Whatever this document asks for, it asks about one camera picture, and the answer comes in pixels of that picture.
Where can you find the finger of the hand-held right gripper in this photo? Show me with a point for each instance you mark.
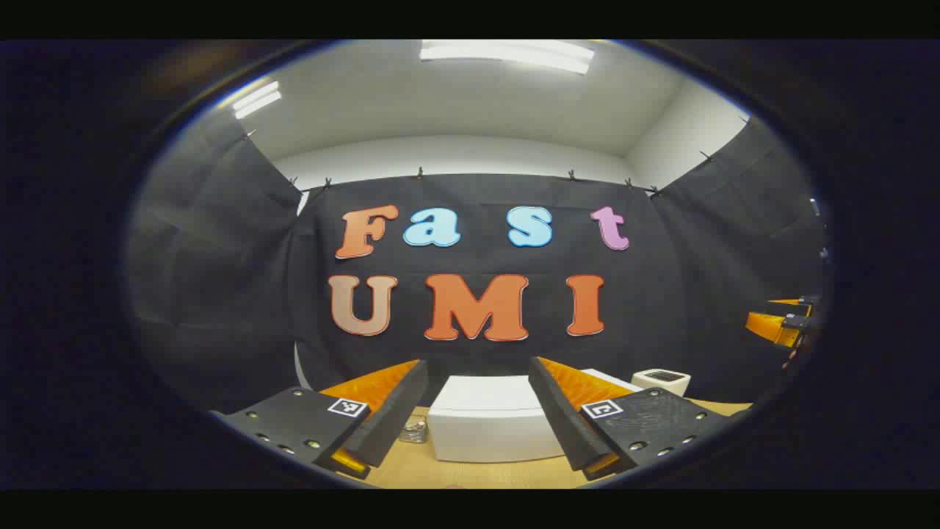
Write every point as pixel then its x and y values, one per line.
pixel 792 302
pixel 771 327

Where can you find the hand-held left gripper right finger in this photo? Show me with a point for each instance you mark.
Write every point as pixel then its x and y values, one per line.
pixel 558 419

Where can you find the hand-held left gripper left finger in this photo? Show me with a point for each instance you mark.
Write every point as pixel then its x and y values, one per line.
pixel 400 411

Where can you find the white microwave oven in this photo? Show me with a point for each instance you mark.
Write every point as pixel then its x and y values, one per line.
pixel 492 426

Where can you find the metal mesh utensil holder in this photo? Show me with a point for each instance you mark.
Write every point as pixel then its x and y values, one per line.
pixel 414 430

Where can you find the white toaster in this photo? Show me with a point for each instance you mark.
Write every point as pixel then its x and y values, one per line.
pixel 661 382

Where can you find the ceiling light panel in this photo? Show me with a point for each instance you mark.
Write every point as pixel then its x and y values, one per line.
pixel 507 55
pixel 257 99

